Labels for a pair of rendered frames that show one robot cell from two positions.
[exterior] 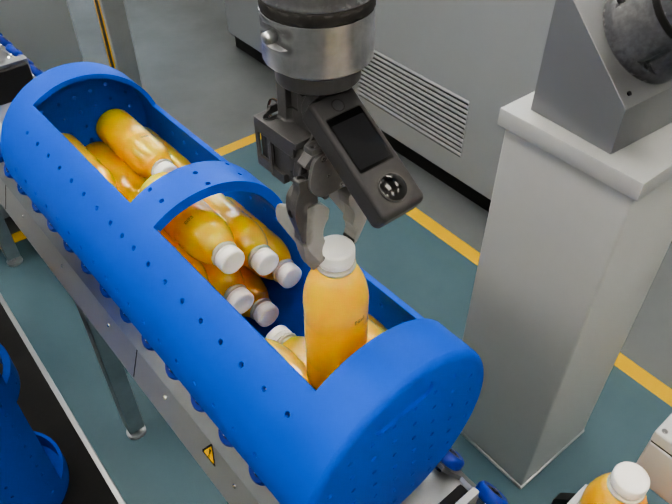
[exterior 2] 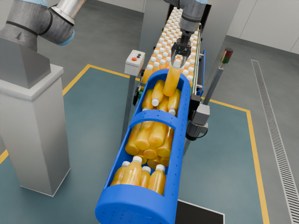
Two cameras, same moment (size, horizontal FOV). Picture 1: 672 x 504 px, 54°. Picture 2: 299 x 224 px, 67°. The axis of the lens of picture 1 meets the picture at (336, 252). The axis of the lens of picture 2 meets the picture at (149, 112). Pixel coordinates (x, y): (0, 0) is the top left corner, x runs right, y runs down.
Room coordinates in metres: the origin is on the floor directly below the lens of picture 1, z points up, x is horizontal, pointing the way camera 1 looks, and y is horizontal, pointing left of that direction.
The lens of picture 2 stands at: (1.33, 0.69, 1.90)
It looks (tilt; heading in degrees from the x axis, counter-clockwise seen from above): 41 degrees down; 223
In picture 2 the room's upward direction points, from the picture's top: 13 degrees clockwise
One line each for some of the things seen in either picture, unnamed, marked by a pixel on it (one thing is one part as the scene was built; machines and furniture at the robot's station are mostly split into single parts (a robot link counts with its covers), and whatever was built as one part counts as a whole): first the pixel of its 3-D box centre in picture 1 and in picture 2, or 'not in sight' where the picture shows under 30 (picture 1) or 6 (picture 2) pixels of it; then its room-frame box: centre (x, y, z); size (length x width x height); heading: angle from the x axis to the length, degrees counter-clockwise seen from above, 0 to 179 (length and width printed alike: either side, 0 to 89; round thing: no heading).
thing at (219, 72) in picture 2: not in sight; (198, 118); (-0.17, -0.10, 0.55); 0.04 x 0.04 x 1.10; 40
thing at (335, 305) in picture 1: (336, 320); (172, 79); (0.48, 0.00, 1.23); 0.07 x 0.07 x 0.19
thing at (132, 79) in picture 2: not in sight; (127, 115); (0.38, -0.48, 0.50); 0.04 x 0.04 x 1.00; 40
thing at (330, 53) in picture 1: (314, 34); (189, 24); (0.50, 0.02, 1.55); 0.10 x 0.09 x 0.05; 130
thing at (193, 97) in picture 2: not in sight; (192, 102); (0.19, 0.00, 0.95); 0.10 x 0.07 x 0.10; 130
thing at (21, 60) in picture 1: (15, 95); not in sight; (1.37, 0.74, 1.00); 0.10 x 0.04 x 0.15; 130
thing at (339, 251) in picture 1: (335, 254); (176, 64); (0.48, 0.00, 1.33); 0.04 x 0.04 x 0.02
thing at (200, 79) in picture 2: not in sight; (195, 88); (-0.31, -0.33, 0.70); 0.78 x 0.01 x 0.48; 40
